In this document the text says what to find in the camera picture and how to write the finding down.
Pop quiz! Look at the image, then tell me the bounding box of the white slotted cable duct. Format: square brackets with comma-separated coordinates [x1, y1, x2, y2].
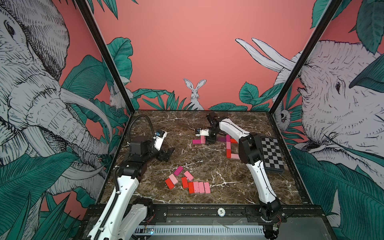
[134, 225, 265, 236]

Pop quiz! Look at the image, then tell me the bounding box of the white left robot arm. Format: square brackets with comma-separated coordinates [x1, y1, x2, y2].
[87, 132, 175, 240]

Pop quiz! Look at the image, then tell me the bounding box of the black left corner frame post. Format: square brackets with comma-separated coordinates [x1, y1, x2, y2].
[75, 0, 135, 114]

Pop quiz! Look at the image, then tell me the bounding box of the black corner frame post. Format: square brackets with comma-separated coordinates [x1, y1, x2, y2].
[269, 0, 342, 115]
[75, 0, 135, 114]

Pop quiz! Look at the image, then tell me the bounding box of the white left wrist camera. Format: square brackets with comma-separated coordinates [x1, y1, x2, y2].
[154, 130, 168, 151]

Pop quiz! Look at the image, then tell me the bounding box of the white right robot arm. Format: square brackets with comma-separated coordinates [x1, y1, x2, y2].
[207, 112, 282, 223]

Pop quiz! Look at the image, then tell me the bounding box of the black corrugated cable hose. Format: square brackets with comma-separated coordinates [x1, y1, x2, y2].
[128, 114, 156, 143]

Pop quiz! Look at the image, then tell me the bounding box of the black right corner frame post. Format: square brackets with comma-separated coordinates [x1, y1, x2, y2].
[269, 0, 342, 115]

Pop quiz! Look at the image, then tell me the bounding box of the pink row block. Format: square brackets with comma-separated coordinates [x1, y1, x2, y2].
[193, 182, 200, 193]
[198, 182, 205, 194]
[204, 182, 211, 194]
[230, 153, 240, 160]

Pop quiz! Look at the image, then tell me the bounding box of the black front frame rail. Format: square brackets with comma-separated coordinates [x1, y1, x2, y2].
[152, 204, 326, 223]

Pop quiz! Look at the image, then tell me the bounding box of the checkerboard calibration plate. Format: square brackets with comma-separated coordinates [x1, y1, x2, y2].
[261, 136, 285, 173]

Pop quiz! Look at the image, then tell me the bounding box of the red row block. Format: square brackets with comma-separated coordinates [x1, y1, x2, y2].
[226, 149, 232, 159]
[188, 182, 195, 194]

